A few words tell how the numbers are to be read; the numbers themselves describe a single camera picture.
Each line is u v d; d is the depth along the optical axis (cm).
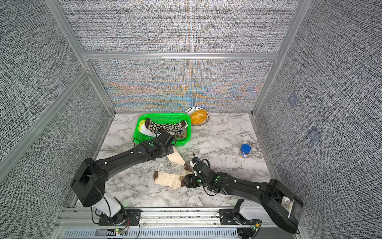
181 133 104
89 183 44
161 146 66
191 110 118
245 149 90
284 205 43
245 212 60
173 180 86
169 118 120
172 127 103
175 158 87
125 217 69
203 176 64
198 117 108
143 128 98
